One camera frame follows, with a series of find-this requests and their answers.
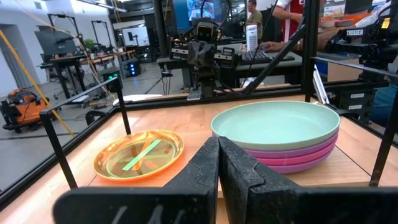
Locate person's forearm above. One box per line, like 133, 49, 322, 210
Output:
281, 27, 343, 52

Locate white board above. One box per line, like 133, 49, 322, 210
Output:
121, 26, 150, 47

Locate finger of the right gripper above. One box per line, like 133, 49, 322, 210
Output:
201, 41, 217, 67
187, 41, 203, 67

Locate yellow hanging cable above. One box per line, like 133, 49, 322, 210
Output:
0, 29, 76, 138

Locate grey office desk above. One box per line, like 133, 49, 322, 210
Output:
157, 43, 304, 90

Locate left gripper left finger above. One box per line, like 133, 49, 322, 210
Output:
52, 136, 221, 224

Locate person's hand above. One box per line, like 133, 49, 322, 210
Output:
260, 40, 285, 53

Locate large blue display screen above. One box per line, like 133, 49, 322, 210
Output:
172, 0, 218, 31

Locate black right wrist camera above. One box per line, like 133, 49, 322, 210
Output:
195, 21, 219, 43

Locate black computer keyboard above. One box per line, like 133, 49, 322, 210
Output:
240, 49, 272, 65

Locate wooden desk black legs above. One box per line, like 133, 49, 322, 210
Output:
39, 49, 137, 100

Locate green potted plant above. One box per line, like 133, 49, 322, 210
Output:
83, 38, 98, 52

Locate white cylindrical air purifier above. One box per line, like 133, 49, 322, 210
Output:
245, 24, 259, 52

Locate black computer blue light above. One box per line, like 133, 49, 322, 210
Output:
126, 60, 141, 78

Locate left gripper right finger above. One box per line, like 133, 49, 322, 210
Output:
218, 136, 398, 224

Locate mint green opaque plate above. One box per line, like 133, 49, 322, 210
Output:
210, 100, 341, 152

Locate black metal wooden shelf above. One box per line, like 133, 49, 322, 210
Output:
39, 55, 398, 190

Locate orange transparent plastic plate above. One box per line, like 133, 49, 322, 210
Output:
92, 128, 185, 183

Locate black device green light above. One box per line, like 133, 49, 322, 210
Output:
101, 70, 124, 93

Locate black computer monitor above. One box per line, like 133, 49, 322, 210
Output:
33, 29, 78, 57

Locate purple opaque plastic plate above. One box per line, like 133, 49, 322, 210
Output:
267, 152, 333, 175
211, 132, 340, 159

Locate black electronics box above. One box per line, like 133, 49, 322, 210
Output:
329, 81, 389, 121

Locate orange shop vacuum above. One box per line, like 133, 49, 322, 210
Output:
1, 88, 51, 134

